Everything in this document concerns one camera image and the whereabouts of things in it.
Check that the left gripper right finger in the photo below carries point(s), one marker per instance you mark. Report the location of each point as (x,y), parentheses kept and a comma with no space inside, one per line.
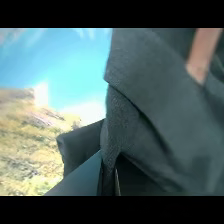
(133,185)

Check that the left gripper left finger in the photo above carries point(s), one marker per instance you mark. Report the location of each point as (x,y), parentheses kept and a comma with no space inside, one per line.
(81,181)

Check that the dark grey buttoned shirt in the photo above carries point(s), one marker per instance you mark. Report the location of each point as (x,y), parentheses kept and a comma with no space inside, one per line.
(156,110)

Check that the brown clothes hanger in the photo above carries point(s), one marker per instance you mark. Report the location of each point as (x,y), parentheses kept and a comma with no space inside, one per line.
(201,56)

